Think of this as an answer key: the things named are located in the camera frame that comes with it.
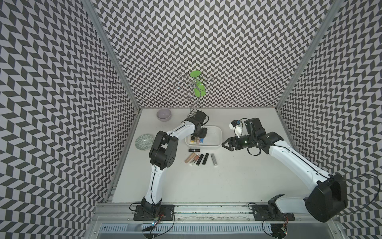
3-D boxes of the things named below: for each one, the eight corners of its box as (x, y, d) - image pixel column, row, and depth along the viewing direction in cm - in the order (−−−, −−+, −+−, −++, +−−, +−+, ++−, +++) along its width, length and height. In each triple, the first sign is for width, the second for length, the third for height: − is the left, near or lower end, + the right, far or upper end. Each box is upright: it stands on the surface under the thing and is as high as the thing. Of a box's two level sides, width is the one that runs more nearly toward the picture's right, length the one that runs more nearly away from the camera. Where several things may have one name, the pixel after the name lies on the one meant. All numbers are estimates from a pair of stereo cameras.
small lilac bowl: (157, 121, 111) (155, 117, 108) (159, 112, 117) (158, 108, 113) (170, 121, 111) (169, 117, 108) (171, 113, 117) (170, 108, 113)
